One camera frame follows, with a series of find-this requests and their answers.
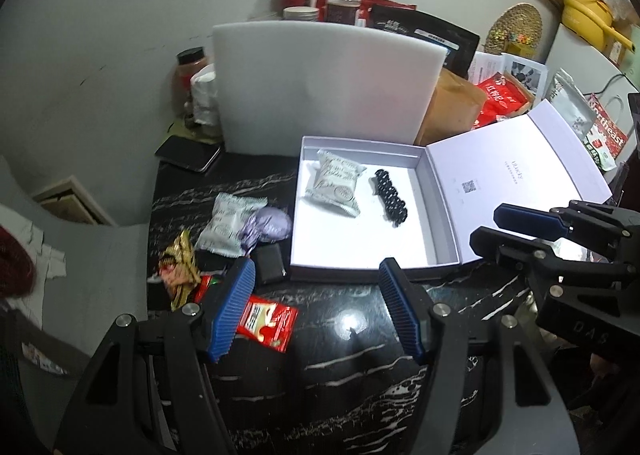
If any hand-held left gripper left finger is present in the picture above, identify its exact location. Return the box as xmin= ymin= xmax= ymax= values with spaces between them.
xmin=55 ymin=257 xmax=257 ymax=455

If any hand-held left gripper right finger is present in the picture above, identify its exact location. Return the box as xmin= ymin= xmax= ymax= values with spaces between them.
xmin=377 ymin=257 xmax=581 ymax=455

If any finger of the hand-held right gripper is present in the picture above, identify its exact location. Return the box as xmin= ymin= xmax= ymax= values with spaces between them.
xmin=470 ymin=227 xmax=631 ymax=286
xmin=494 ymin=200 xmax=633 ymax=256

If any red snack packet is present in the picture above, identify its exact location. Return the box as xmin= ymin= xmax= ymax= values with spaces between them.
xmin=199 ymin=275 xmax=299 ymax=354

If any small black box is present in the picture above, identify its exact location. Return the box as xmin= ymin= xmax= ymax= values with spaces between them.
xmin=254 ymin=242 xmax=290 ymax=285

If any gold snack packet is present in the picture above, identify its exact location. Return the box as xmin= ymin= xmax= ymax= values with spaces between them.
xmin=158 ymin=229 xmax=202 ymax=312

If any white gift box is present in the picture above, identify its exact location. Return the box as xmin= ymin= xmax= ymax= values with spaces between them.
xmin=290 ymin=100 xmax=613 ymax=282

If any white printed snack packet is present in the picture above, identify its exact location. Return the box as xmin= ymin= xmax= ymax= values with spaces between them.
xmin=195 ymin=194 xmax=269 ymax=257
xmin=304 ymin=148 xmax=369 ymax=219

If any red and white gift bag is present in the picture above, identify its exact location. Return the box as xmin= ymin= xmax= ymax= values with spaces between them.
xmin=582 ymin=94 xmax=629 ymax=172

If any red goji berry bag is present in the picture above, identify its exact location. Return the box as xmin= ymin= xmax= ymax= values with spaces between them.
xmin=472 ymin=72 xmax=534 ymax=131

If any silver zip pouch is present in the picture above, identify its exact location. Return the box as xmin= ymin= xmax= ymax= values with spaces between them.
xmin=547 ymin=68 xmax=601 ymax=137

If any brown paper bag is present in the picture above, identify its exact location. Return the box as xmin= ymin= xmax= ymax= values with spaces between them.
xmin=414 ymin=68 xmax=489 ymax=146

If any printed paper leaflet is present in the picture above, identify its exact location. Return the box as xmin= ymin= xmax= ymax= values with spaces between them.
xmin=469 ymin=50 xmax=549 ymax=101

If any black smartphone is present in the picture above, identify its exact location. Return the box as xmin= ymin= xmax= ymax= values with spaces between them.
xmin=154 ymin=136 xmax=223 ymax=174

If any white cabinet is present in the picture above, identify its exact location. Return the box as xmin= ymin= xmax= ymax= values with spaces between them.
xmin=544 ymin=22 xmax=640 ymax=103

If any torn white paper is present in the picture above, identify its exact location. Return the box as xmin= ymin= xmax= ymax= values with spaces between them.
xmin=0 ymin=204 xmax=67 ymax=322

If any round woven mat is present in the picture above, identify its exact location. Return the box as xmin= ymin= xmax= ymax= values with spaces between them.
xmin=484 ymin=4 xmax=544 ymax=56

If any black oat bag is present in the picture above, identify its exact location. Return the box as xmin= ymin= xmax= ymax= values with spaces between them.
xmin=369 ymin=4 xmax=481 ymax=79

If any yellow pot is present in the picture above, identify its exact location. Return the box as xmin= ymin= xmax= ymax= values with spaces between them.
xmin=562 ymin=0 xmax=634 ymax=61

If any white plastic bag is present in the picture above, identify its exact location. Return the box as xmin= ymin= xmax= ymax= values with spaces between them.
xmin=189 ymin=64 xmax=221 ymax=137

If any dark red cloth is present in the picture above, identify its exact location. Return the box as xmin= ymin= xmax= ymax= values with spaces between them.
xmin=0 ymin=227 xmax=39 ymax=297

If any white foam board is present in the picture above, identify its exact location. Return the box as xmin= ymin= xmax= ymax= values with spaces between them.
xmin=212 ymin=20 xmax=449 ymax=154

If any brown jar with black lid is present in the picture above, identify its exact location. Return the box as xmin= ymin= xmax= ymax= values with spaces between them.
xmin=172 ymin=47 xmax=207 ymax=129

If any red foil bag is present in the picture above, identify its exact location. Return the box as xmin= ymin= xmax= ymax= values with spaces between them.
xmin=360 ymin=0 xmax=417 ymax=29

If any dark red clear jar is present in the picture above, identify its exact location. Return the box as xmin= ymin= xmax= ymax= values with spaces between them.
xmin=325 ymin=0 xmax=362 ymax=26

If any jar with white lid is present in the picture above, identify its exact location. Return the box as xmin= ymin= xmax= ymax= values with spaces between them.
xmin=282 ymin=6 xmax=320 ymax=22

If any wooden frame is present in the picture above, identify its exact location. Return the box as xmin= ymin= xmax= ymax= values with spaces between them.
xmin=32 ymin=174 xmax=119 ymax=227

